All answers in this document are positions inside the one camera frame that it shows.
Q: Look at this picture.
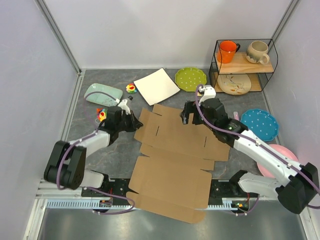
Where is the brown cardboard box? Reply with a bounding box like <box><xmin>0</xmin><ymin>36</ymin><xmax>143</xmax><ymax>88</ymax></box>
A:
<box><xmin>126</xmin><ymin>104</ymin><xmax>230</xmax><ymax>224</ymax></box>

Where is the white square plate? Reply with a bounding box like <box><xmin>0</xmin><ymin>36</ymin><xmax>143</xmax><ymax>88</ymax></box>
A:
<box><xmin>133</xmin><ymin>68</ymin><xmax>180</xmax><ymax>106</ymax></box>

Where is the black wire wooden shelf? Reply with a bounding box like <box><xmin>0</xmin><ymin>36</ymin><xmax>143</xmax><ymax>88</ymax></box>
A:
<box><xmin>208</xmin><ymin>38</ymin><xmax>279</xmax><ymax>93</ymax></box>

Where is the lilac highlighter pen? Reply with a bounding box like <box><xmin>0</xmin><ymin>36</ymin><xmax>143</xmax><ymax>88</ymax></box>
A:
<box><xmin>233</xmin><ymin>111</ymin><xmax>240</xmax><ymax>121</ymax></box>

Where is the pink round plate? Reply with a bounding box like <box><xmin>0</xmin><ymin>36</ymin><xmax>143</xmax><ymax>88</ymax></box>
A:
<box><xmin>256</xmin><ymin>143</ymin><xmax>300</xmax><ymax>177</ymax></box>

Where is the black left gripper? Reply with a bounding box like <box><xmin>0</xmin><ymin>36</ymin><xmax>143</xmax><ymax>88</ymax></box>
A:
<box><xmin>116</xmin><ymin>110</ymin><xmax>143</xmax><ymax>133</ymax></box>

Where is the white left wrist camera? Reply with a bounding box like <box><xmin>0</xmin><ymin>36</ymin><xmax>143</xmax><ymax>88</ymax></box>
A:
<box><xmin>117</xmin><ymin>96</ymin><xmax>133</xmax><ymax>115</ymax></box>

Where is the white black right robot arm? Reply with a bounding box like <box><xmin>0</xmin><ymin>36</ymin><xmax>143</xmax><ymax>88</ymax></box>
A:
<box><xmin>180</xmin><ymin>98</ymin><xmax>320</xmax><ymax>214</ymax></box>

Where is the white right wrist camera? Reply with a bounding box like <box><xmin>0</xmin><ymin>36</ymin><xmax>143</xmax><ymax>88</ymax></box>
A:
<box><xmin>196</xmin><ymin>85</ymin><xmax>216</xmax><ymax>105</ymax></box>

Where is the grey slotted cable duct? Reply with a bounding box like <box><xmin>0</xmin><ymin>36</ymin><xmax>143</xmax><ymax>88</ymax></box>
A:
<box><xmin>46</xmin><ymin>199</ymin><xmax>238</xmax><ymax>211</ymax></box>

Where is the cream floral oval plate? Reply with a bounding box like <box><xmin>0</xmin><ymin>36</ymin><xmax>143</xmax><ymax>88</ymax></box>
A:
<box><xmin>217</xmin><ymin>74</ymin><xmax>252</xmax><ymax>95</ymax></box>

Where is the colourful flower plush toy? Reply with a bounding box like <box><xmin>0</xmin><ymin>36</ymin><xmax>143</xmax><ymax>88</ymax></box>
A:
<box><xmin>126</xmin><ymin>83</ymin><xmax>138</xmax><ymax>94</ymax></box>

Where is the mint green rectangular tray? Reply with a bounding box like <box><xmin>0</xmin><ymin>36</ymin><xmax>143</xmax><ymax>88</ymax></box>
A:
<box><xmin>84</xmin><ymin>83</ymin><xmax>123</xmax><ymax>107</ymax></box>

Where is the green polka dot plate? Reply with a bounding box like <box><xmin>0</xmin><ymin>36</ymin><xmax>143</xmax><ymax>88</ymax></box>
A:
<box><xmin>174</xmin><ymin>67</ymin><xmax>207</xmax><ymax>92</ymax></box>

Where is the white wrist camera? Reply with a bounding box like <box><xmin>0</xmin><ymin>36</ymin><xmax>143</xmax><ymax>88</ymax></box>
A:
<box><xmin>117</xmin><ymin>96</ymin><xmax>133</xmax><ymax>115</ymax></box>
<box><xmin>196</xmin><ymin>85</ymin><xmax>216</xmax><ymax>105</ymax></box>

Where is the orange mug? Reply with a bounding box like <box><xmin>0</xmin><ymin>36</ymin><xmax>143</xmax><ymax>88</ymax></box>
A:
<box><xmin>217</xmin><ymin>40</ymin><xmax>241</xmax><ymax>64</ymax></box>

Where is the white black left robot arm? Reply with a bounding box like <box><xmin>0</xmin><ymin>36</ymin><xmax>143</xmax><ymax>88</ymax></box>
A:
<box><xmin>43</xmin><ymin>106</ymin><xmax>143</xmax><ymax>190</ymax></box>

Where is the beige ceramic mug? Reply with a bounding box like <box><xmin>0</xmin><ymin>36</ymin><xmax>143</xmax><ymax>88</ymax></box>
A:
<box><xmin>245</xmin><ymin>40</ymin><xmax>270</xmax><ymax>65</ymax></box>

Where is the rainbow flower keychain toy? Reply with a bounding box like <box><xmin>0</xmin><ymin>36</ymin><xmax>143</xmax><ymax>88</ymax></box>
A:
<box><xmin>95</xmin><ymin>108</ymin><xmax>107</xmax><ymax>124</ymax></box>

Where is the blue polka dot plate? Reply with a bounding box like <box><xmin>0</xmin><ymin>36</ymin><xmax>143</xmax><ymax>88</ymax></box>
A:
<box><xmin>240</xmin><ymin>108</ymin><xmax>279</xmax><ymax>142</ymax></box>

